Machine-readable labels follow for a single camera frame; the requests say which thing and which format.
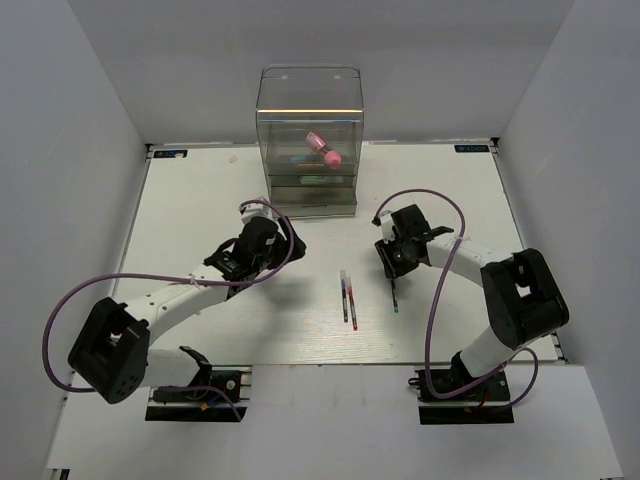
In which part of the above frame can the green pen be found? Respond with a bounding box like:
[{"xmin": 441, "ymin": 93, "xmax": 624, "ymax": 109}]
[{"xmin": 390, "ymin": 280, "xmax": 399, "ymax": 314}]

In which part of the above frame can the purple pen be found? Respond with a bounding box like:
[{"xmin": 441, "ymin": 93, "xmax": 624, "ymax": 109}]
[{"xmin": 339, "ymin": 270, "xmax": 349, "ymax": 323}]

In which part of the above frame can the red pen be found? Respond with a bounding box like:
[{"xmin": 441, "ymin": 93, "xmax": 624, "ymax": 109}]
[{"xmin": 346, "ymin": 276, "xmax": 358, "ymax": 331}]

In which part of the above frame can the pink capped clip jar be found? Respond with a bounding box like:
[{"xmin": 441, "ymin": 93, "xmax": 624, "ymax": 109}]
[{"xmin": 305, "ymin": 131, "xmax": 342, "ymax": 169}]

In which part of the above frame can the clear plastic drawer organizer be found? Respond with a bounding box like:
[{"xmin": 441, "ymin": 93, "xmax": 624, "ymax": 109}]
[{"xmin": 255, "ymin": 64, "xmax": 364, "ymax": 218}]

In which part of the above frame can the green capped highlighter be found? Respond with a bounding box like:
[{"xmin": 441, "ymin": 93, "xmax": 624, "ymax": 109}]
[{"xmin": 299, "ymin": 175, "xmax": 343, "ymax": 186}]

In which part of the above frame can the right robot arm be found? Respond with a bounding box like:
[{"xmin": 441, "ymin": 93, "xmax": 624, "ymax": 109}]
[{"xmin": 372, "ymin": 204, "xmax": 569, "ymax": 400}]

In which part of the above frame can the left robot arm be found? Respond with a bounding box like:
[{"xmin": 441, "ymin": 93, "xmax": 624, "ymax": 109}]
[{"xmin": 68, "ymin": 217, "xmax": 306, "ymax": 404}]

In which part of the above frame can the right blue table label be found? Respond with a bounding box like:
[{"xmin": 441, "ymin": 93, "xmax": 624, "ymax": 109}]
[{"xmin": 454, "ymin": 144, "xmax": 490, "ymax": 153}]

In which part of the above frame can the blue table label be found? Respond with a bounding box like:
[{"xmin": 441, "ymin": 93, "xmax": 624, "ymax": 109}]
[
  {"xmin": 153, "ymin": 149, "xmax": 188, "ymax": 159},
  {"xmin": 454, "ymin": 144, "xmax": 490, "ymax": 153}
]

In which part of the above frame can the left blue table label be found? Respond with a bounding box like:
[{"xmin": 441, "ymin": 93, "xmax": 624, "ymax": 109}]
[{"xmin": 153, "ymin": 149, "xmax": 188, "ymax": 159}]

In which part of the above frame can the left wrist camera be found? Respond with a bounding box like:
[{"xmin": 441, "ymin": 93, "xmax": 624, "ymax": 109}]
[{"xmin": 239, "ymin": 197, "xmax": 273, "ymax": 225}]

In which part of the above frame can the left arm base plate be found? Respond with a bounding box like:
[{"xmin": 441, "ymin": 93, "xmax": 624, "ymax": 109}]
[{"xmin": 145, "ymin": 366, "xmax": 252, "ymax": 423}]

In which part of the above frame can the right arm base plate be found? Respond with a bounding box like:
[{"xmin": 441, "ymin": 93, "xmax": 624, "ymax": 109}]
[{"xmin": 408, "ymin": 369, "xmax": 514, "ymax": 426}]

